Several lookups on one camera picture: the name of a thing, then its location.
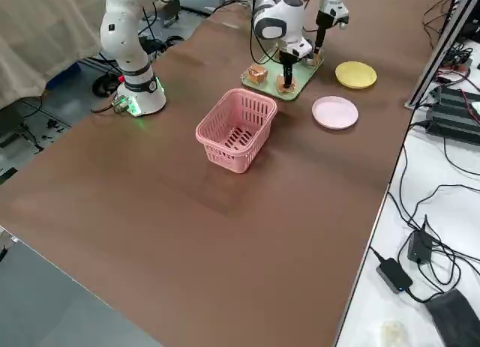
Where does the black desk cable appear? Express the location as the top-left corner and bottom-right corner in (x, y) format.
(388, 121), (480, 303)

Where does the yellow round plate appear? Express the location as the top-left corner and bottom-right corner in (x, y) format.
(334, 61), (378, 91)

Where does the small pink slotted basket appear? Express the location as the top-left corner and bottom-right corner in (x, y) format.
(194, 87), (279, 175)

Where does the black power supply unit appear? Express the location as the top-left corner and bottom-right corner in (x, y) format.
(424, 109), (480, 146)
(429, 84), (480, 118)

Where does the brown base connector cable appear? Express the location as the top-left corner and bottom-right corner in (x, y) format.
(91, 95), (127, 118)

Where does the black fabric pouch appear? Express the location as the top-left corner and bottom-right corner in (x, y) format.
(424, 288), (480, 347)

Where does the black plug adapter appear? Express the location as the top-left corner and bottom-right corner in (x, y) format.
(406, 214), (436, 266)

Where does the clear-wrapped bread pack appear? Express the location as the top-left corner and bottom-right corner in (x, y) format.
(304, 49), (324, 67)
(275, 73), (297, 95)
(245, 64), (269, 84)

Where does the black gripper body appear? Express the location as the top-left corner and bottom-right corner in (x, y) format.
(277, 49), (302, 67)
(316, 10), (334, 37)

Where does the blue crate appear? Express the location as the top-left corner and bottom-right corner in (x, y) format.
(45, 59), (83, 90)

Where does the pale round snack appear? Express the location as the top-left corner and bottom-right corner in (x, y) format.
(379, 319), (409, 346)

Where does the white round plate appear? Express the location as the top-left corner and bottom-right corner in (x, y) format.
(311, 95), (360, 131)

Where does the beige curtain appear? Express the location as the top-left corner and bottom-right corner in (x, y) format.
(0, 0), (113, 110)

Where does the white desk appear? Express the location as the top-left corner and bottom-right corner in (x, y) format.
(334, 35), (480, 347)

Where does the green rectangular tray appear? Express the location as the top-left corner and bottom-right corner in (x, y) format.
(241, 46), (326, 103)

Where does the aluminium frame post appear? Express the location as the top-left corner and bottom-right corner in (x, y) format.
(403, 0), (480, 111)

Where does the black power brick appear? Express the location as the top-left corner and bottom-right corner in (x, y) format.
(375, 256), (416, 296)

